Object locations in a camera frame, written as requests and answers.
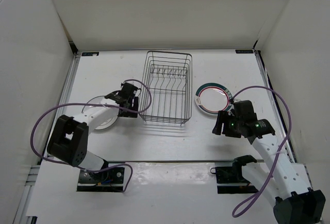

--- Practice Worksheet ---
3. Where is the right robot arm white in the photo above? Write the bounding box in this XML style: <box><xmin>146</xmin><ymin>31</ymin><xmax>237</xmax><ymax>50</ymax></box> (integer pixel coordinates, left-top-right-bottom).
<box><xmin>212</xmin><ymin>100</ymin><xmax>326</xmax><ymax>223</ymax></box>

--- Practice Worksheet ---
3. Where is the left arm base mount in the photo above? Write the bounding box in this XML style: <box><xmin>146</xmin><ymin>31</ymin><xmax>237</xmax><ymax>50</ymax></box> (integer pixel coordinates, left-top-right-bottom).
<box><xmin>76</xmin><ymin>163</ymin><xmax>125</xmax><ymax>193</ymax></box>

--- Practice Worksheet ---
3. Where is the wire dish rack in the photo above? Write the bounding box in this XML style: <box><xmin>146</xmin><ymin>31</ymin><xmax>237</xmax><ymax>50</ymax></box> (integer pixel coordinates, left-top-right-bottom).
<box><xmin>139</xmin><ymin>51</ymin><xmax>193</xmax><ymax>125</ymax></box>

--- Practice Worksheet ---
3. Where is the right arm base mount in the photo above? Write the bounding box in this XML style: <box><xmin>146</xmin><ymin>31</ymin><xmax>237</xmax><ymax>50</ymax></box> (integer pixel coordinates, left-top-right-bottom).
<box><xmin>210</xmin><ymin>155</ymin><xmax>258</xmax><ymax>195</ymax></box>

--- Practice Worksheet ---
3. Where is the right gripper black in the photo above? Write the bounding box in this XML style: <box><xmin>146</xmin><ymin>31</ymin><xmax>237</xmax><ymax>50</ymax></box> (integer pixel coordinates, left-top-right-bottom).
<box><xmin>211</xmin><ymin>111</ymin><xmax>243</xmax><ymax>138</ymax></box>

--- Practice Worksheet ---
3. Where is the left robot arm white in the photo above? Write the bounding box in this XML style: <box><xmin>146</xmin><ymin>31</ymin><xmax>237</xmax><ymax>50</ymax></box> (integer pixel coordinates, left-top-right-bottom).
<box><xmin>47</xmin><ymin>83</ymin><xmax>138</xmax><ymax>183</ymax></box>

